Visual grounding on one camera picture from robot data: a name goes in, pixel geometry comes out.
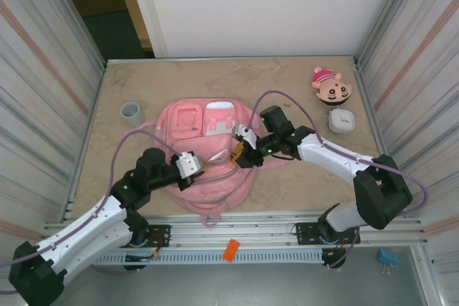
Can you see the pink backpack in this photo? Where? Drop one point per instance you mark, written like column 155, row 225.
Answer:
column 215, row 187

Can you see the aluminium rail frame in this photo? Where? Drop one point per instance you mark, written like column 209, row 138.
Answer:
column 233, row 229

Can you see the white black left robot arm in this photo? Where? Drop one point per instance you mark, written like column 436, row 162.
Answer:
column 82, row 230

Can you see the white square box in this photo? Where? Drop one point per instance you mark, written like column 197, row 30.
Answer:
column 342, row 120

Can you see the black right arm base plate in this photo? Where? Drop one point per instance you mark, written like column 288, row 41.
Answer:
column 305, row 230

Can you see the blue binder clip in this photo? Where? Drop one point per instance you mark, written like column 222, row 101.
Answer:
column 388, row 257

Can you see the orange plastic block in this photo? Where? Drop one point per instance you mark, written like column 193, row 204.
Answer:
column 231, row 249

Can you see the plush doll with pink hat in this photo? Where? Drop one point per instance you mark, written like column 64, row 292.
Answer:
column 333, row 91

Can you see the grey cup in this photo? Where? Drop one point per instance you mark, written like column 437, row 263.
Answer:
column 132, row 114

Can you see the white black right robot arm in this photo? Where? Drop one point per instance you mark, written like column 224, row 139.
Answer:
column 330, row 152

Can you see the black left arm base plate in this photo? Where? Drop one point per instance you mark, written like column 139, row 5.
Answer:
column 161, row 230

